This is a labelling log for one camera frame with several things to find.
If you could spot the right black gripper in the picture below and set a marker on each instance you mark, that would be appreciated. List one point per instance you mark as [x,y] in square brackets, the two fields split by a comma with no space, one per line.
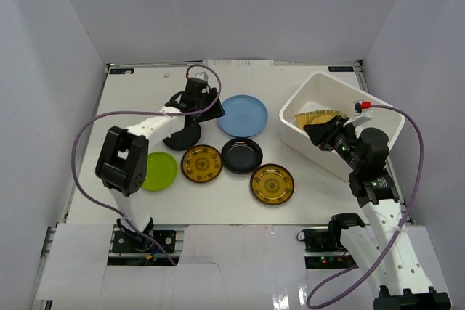
[320,133]

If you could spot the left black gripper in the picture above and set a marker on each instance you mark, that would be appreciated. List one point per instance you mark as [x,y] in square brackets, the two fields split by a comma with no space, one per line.
[209,111]

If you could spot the square yellow woven plate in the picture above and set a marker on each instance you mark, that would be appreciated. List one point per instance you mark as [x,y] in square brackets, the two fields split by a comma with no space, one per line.
[316,117]

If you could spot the blue plate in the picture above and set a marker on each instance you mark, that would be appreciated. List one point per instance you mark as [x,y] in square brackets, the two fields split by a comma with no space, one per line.
[245,116]

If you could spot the black plate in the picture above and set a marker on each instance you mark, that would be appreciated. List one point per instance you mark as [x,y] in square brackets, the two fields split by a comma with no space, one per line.
[183,140]
[241,155]

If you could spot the yellow patterned plate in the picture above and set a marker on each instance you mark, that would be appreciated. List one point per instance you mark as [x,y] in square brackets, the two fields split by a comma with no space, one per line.
[272,184]
[201,164]

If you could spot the lime green plate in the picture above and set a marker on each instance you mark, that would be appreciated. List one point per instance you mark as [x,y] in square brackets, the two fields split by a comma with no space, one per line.
[161,171]

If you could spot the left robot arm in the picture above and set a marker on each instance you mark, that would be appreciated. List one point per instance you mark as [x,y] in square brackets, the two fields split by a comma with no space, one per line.
[122,164]

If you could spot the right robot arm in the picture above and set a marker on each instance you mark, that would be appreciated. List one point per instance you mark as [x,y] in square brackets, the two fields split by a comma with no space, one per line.
[381,248]

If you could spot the white plastic bin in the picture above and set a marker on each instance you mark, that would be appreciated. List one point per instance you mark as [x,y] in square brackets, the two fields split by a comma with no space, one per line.
[367,159]

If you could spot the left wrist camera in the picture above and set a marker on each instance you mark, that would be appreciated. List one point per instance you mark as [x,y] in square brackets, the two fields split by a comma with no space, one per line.
[203,75]

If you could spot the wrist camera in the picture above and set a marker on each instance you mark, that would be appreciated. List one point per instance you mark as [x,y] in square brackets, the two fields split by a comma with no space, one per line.
[363,114]
[203,75]

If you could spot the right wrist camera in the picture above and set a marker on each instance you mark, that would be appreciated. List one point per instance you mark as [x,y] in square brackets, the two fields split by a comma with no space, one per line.
[363,114]

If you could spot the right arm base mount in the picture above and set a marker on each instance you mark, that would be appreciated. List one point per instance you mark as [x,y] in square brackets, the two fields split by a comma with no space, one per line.
[321,252]

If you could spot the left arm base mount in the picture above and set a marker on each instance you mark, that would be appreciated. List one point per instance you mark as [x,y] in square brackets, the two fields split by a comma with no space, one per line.
[123,253]

